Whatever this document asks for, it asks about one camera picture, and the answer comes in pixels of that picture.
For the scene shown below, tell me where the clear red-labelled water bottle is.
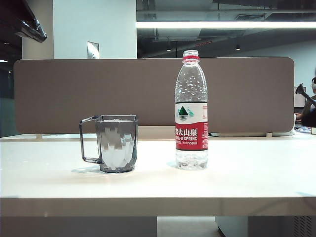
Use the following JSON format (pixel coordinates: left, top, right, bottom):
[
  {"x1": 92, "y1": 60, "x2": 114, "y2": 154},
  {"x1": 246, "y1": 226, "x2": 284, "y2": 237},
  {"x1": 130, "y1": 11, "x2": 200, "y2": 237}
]
[{"x1": 174, "y1": 49, "x2": 209, "y2": 170}]

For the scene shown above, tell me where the clear grey faceted mug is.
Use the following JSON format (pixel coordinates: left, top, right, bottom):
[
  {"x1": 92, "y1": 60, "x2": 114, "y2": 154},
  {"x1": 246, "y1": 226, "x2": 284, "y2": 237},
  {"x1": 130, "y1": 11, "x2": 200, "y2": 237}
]
[{"x1": 79, "y1": 114, "x2": 139, "y2": 174}]

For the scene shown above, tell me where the brown desk divider panel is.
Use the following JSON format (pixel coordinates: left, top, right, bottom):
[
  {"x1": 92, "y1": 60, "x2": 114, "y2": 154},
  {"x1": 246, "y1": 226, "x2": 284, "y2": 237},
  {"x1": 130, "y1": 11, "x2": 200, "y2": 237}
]
[{"x1": 13, "y1": 57, "x2": 296, "y2": 134}]

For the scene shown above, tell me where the long white ceiling light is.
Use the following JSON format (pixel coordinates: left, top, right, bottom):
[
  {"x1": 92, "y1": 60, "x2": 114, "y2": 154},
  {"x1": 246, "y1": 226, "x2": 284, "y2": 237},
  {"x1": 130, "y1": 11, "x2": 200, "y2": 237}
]
[{"x1": 136, "y1": 21, "x2": 316, "y2": 29}]

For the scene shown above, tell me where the seated person with headphones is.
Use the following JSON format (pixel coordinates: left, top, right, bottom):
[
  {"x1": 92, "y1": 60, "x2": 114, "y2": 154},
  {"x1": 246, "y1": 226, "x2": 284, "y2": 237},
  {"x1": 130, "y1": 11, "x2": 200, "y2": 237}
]
[{"x1": 295, "y1": 77, "x2": 316, "y2": 127}]

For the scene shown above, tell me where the silver wall sign plate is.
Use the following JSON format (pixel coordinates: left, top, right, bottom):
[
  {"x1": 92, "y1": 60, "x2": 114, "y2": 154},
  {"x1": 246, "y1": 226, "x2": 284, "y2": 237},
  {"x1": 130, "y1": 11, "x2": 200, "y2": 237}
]
[{"x1": 86, "y1": 40, "x2": 100, "y2": 59}]

